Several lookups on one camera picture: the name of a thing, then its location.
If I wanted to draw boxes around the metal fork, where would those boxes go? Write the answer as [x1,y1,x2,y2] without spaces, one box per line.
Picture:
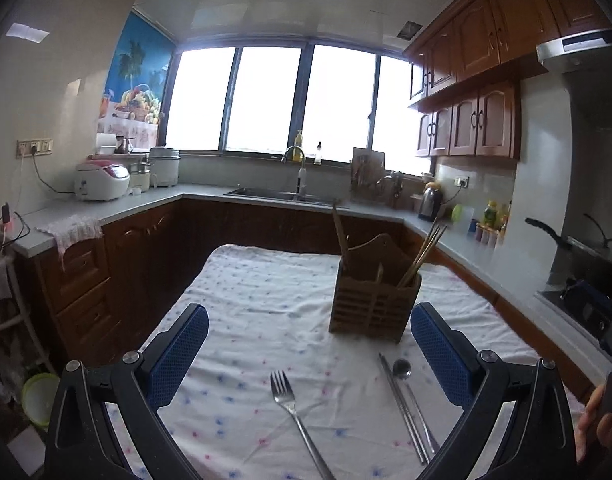
[270,370,337,480]

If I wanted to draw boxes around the kitchen faucet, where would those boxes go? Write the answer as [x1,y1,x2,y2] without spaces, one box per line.
[281,146,307,196]

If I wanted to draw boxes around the black wok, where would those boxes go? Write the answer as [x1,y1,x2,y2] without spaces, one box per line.
[525,212,612,286]

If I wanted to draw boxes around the grey kitchen countertop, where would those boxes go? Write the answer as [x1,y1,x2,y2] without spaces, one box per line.
[13,182,612,376]

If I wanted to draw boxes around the kitchen window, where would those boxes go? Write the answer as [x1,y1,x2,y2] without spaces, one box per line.
[163,37,431,176]

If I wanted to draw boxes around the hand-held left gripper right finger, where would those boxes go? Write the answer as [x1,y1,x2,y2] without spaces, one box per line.
[410,302,578,480]

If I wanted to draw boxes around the steel range hood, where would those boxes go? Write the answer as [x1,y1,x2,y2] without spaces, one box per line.
[536,29,612,73]

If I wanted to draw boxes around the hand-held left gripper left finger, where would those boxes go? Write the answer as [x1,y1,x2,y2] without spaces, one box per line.
[44,303,209,480]

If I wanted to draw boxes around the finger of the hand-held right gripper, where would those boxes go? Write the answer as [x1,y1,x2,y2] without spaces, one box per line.
[560,279,612,335]

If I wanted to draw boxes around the flat wooden stick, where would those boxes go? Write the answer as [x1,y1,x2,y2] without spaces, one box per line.
[332,200,350,257]

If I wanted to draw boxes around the black gas stove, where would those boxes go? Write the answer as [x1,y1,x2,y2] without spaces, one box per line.
[536,280,612,343]

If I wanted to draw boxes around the person's right hand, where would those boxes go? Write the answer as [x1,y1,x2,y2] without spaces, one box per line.
[576,385,612,463]

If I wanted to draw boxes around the white floral tablecloth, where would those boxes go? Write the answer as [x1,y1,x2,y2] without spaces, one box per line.
[103,244,587,480]

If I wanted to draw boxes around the white storage rack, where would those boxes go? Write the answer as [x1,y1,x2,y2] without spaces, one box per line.
[0,215,54,378]

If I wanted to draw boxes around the steel kitchen sink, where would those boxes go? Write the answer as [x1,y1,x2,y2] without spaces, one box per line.
[225,187,337,206]

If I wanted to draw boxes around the knife and utensil rack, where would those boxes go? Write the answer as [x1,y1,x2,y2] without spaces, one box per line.
[351,147,404,208]

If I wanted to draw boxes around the white electric pot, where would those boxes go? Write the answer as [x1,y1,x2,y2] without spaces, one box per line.
[150,146,181,188]

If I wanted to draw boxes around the white and pink rice cooker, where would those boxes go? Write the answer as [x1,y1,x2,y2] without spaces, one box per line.
[74,159,131,202]

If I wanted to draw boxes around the metal spoon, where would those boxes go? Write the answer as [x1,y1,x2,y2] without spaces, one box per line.
[392,360,440,455]

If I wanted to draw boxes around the fruit and palm wall poster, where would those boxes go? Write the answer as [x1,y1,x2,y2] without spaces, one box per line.
[96,10,171,150]

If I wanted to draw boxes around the wooden utensil holder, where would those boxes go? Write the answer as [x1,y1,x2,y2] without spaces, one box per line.
[329,234,421,343]

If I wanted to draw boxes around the green plastic basin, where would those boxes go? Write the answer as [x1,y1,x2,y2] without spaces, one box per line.
[20,372,61,428]

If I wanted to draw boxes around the steel electric kettle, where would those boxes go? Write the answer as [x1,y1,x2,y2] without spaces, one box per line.
[418,182,443,222]

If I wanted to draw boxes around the wooden wall cabinets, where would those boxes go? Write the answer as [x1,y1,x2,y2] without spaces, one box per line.
[403,0,612,161]

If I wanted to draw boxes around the triple wall socket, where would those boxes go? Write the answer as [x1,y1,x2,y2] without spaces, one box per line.
[16,138,53,157]

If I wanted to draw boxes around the group of condiment bottles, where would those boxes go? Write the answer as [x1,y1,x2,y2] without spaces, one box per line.
[468,200,512,248]

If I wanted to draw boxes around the small white appliance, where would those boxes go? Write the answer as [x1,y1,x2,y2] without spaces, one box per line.
[128,157,152,195]

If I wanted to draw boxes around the white lace cloth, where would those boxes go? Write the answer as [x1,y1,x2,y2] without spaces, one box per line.
[36,215,104,257]

